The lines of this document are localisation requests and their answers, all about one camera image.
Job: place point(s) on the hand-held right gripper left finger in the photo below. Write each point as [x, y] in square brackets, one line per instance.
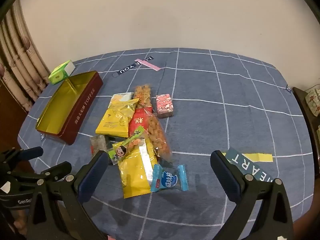
[93, 172]

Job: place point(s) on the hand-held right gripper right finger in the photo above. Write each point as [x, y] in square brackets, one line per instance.
[225, 172]

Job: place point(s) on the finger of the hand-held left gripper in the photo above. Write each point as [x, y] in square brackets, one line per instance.
[57, 167]
[30, 152]

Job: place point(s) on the small clear snack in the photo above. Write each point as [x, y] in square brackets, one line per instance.
[97, 143]

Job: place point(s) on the green cartoon snack packet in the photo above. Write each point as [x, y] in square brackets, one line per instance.
[125, 148]

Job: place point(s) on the yellow packet with silver seam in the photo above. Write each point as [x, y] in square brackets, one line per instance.
[135, 175]

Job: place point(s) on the yellow printed snack packet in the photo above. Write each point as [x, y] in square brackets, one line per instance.
[112, 122]

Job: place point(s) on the blue candy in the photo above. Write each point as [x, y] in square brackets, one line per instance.
[167, 180]

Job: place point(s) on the dark red tin box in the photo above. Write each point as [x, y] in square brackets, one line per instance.
[82, 110]

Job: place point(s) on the red snack packet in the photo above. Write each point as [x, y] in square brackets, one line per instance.
[138, 122]

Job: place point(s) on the clear nut bag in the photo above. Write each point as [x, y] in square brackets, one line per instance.
[142, 93]
[157, 135]

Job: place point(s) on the pink patterned snack packet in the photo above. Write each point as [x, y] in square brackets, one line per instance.
[164, 103]

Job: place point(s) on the brown wooden cabinet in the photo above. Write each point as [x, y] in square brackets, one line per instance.
[10, 120]

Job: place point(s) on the green tissue pack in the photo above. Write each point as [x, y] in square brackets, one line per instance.
[60, 73]

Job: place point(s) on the beige patterned curtain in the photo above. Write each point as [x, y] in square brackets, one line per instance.
[20, 55]

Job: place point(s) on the dark wooden chair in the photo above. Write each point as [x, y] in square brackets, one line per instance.
[303, 110]

